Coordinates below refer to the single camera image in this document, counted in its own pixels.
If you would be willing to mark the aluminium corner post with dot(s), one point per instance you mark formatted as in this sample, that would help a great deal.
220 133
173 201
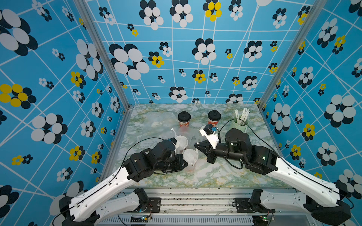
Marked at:
92 30
299 38

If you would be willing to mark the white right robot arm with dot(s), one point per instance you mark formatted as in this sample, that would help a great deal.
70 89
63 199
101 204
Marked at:
321 199

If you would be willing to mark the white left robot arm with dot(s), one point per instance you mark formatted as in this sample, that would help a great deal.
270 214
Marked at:
97 204

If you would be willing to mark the aluminium left corner post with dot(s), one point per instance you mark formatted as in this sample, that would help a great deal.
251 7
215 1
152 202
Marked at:
92 30

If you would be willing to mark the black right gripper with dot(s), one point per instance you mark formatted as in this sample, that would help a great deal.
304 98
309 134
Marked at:
206 146

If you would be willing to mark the red cup white lid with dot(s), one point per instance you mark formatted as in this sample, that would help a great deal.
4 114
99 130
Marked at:
181 144

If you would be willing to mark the green straw holder cup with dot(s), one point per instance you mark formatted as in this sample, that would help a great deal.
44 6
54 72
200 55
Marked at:
240 127

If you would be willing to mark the translucent plastic carrier bag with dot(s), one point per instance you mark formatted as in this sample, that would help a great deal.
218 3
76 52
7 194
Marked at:
192 136

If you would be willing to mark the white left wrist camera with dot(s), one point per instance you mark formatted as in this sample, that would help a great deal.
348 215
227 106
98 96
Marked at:
174 142

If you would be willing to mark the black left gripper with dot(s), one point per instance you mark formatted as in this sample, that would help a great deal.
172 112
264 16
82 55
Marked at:
181 165

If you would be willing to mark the white paper straws bundle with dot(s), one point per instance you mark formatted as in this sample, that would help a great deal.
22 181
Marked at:
241 118

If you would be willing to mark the aluminium right corner post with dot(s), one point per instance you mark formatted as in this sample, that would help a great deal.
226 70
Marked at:
299 38

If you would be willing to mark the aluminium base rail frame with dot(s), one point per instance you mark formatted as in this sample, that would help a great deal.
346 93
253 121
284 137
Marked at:
205 207

